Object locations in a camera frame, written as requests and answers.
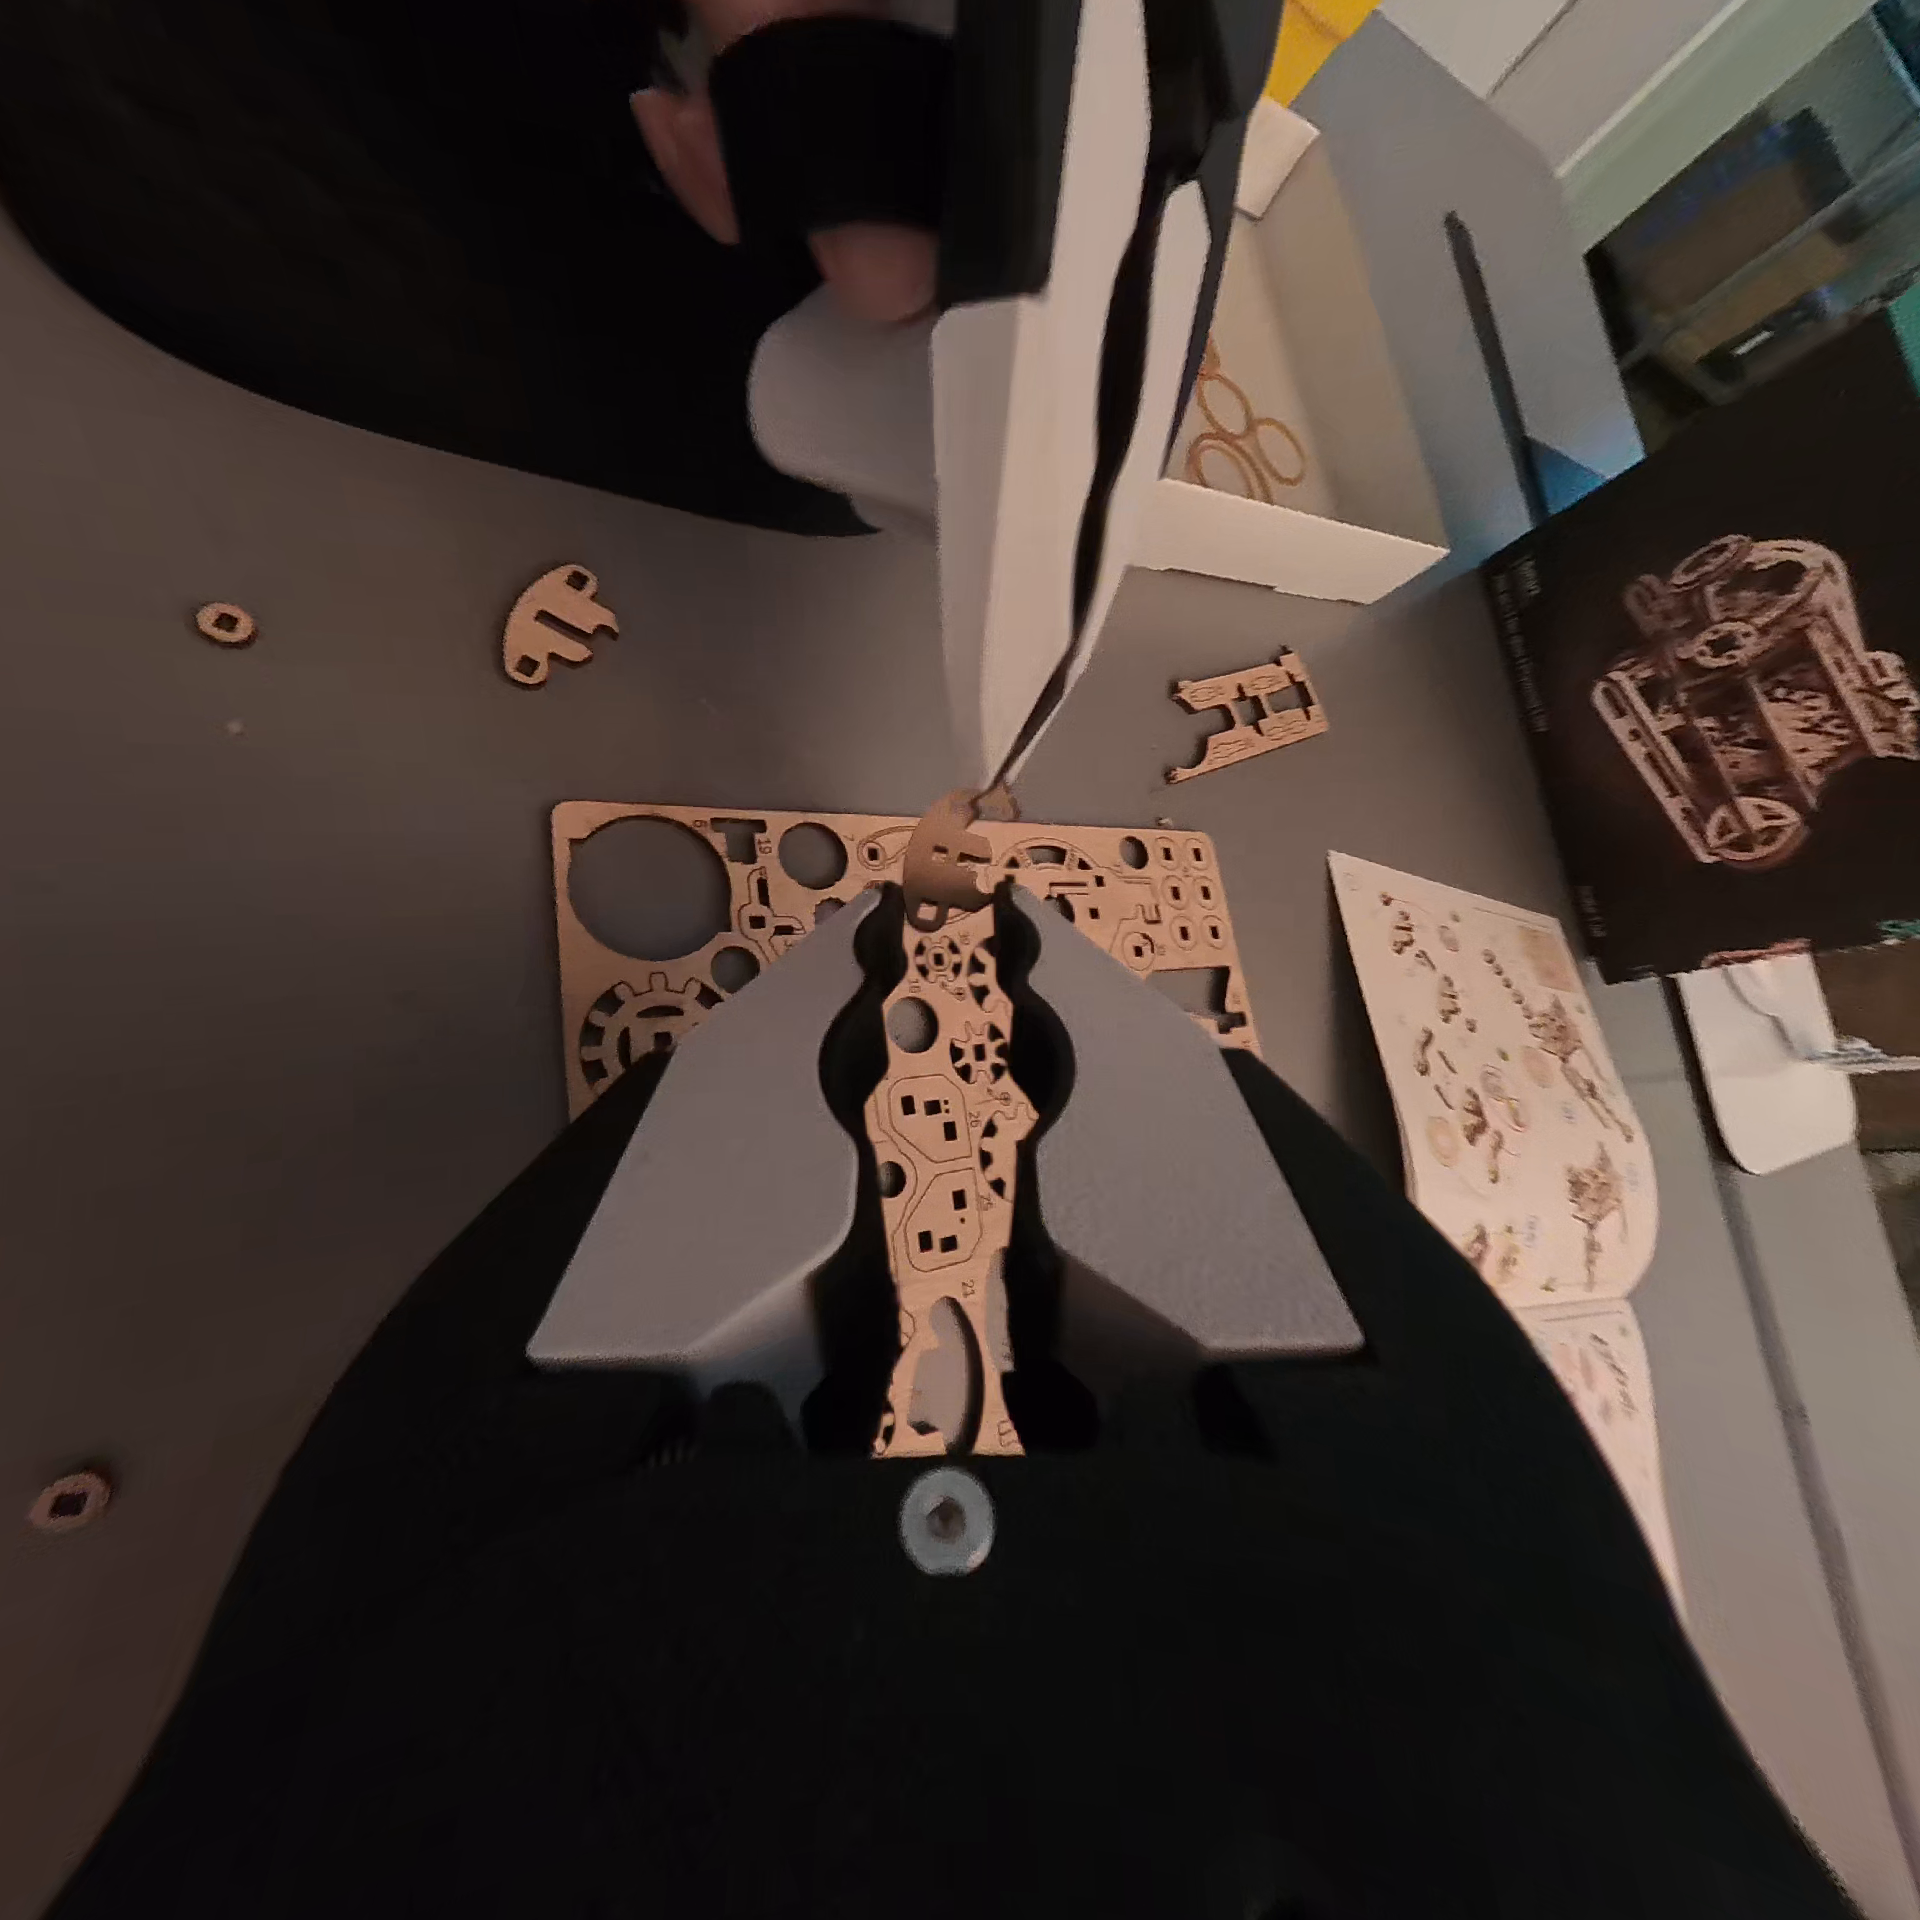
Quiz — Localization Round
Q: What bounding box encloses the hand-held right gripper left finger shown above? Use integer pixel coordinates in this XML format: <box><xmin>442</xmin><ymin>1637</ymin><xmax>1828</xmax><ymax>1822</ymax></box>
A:
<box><xmin>525</xmin><ymin>882</ymin><xmax>902</xmax><ymax>1407</ymax></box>

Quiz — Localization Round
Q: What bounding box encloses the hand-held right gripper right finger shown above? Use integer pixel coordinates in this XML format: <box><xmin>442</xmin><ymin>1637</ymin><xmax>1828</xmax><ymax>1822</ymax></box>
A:
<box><xmin>994</xmin><ymin>882</ymin><xmax>1366</xmax><ymax>1392</ymax></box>

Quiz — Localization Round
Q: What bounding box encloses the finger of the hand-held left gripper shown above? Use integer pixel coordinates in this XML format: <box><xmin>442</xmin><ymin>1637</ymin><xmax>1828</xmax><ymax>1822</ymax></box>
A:
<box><xmin>1002</xmin><ymin>152</ymin><xmax>1253</xmax><ymax>797</ymax></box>
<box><xmin>930</xmin><ymin>0</ymin><xmax>1172</xmax><ymax>783</ymax></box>

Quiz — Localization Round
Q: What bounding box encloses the wooden parts sheet with gears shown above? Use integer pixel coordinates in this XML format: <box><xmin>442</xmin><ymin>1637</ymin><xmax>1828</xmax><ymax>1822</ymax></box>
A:
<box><xmin>550</xmin><ymin>799</ymin><xmax>1037</xmax><ymax>1461</ymax></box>

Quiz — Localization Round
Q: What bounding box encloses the white cardboard box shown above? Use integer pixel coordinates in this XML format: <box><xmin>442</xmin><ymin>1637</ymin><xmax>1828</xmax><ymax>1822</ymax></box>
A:
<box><xmin>1124</xmin><ymin>90</ymin><xmax>1454</xmax><ymax>605</ymax></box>

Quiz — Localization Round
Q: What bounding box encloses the small curved wooden part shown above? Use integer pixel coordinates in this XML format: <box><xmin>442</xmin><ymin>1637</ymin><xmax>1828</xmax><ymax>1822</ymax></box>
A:
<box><xmin>900</xmin><ymin>790</ymin><xmax>1023</xmax><ymax>920</ymax></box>
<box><xmin>503</xmin><ymin>565</ymin><xmax>619</xmax><ymax>688</ymax></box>

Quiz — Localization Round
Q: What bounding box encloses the black model kit box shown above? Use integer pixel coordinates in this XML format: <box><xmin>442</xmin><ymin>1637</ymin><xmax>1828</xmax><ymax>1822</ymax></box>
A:
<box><xmin>1480</xmin><ymin>435</ymin><xmax>1920</xmax><ymax>988</ymax></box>

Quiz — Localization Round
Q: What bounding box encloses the person's left hand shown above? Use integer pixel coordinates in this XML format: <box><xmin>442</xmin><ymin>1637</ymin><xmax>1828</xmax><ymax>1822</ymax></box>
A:
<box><xmin>630</xmin><ymin>0</ymin><xmax>951</xmax><ymax>326</ymax></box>

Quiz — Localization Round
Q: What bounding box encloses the pile of rubber bands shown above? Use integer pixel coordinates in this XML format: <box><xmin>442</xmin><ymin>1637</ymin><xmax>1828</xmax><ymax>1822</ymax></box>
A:
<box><xmin>1183</xmin><ymin>336</ymin><xmax>1308</xmax><ymax>500</ymax></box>

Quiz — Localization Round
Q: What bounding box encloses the yellow plastic bin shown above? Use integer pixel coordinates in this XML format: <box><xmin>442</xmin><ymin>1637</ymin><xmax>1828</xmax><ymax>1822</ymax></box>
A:
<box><xmin>1258</xmin><ymin>0</ymin><xmax>1404</xmax><ymax>110</ymax></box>

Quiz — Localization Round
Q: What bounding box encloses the instruction booklet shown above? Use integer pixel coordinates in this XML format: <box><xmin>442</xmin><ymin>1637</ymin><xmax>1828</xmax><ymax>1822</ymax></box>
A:
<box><xmin>1327</xmin><ymin>850</ymin><xmax>1693</xmax><ymax>1599</ymax></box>

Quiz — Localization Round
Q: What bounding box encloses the white cardboard piece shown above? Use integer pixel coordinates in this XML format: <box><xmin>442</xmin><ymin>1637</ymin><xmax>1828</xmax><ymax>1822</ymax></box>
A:
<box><xmin>1669</xmin><ymin>950</ymin><xmax>1864</xmax><ymax>1174</ymax></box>

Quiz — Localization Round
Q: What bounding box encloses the black ribbed oval pad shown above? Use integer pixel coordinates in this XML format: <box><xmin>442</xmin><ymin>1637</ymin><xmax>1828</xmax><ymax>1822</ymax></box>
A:
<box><xmin>0</xmin><ymin>0</ymin><xmax>890</xmax><ymax>540</ymax></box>

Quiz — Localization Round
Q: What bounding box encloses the wooden frame-shaped part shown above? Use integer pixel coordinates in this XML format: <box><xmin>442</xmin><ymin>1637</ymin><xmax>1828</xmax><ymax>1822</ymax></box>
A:
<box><xmin>1168</xmin><ymin>647</ymin><xmax>1334</xmax><ymax>786</ymax></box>

